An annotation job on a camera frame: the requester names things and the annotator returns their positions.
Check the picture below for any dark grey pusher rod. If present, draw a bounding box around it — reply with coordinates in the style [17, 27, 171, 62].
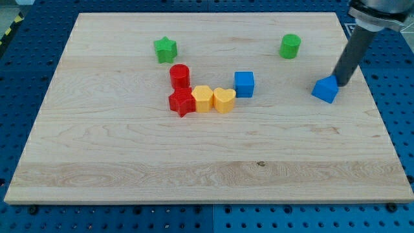
[332, 25, 377, 87]

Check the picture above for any blue cube block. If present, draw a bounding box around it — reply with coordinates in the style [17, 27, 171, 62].
[234, 71, 255, 98]

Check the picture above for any green cylinder block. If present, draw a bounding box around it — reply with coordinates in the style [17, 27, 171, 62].
[279, 34, 301, 59]

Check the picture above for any yellow heart block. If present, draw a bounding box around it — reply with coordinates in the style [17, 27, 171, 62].
[213, 87, 236, 113]

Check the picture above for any yellow hexagon block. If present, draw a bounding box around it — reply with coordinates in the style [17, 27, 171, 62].
[191, 85, 213, 113]

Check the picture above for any red cylinder block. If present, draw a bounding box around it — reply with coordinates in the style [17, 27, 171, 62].
[169, 64, 190, 89]

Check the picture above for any red star block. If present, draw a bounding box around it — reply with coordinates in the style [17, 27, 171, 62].
[168, 87, 196, 117]

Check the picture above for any green star block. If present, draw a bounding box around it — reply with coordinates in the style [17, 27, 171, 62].
[153, 36, 177, 63]

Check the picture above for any light wooden board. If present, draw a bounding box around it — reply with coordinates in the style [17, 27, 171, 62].
[5, 12, 413, 205]

